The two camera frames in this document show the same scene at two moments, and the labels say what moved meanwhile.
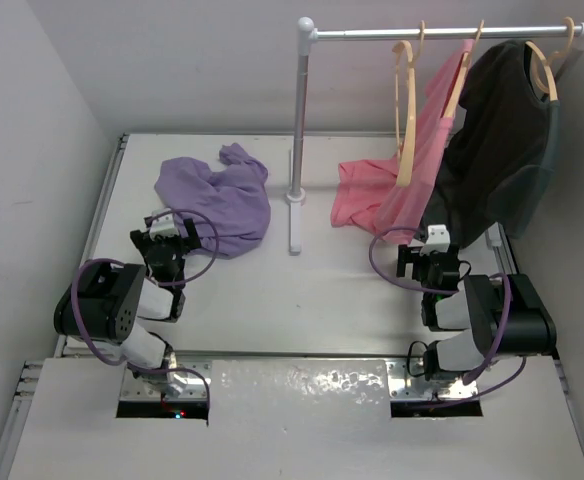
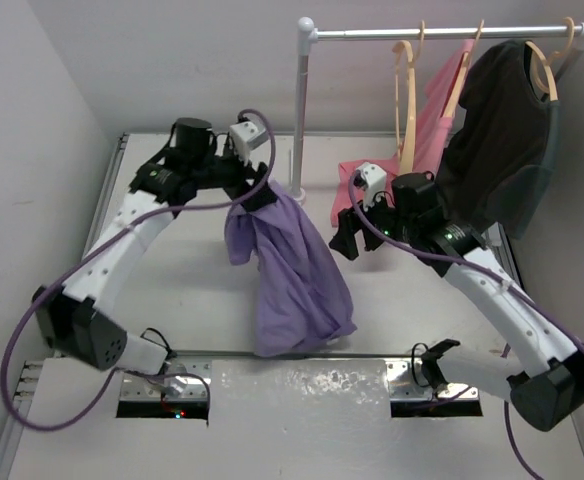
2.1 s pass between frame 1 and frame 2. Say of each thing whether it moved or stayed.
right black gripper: moved
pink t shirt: stayed
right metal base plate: stayed
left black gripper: moved
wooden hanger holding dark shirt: stayed
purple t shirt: moved
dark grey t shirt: stayed
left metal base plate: stayed
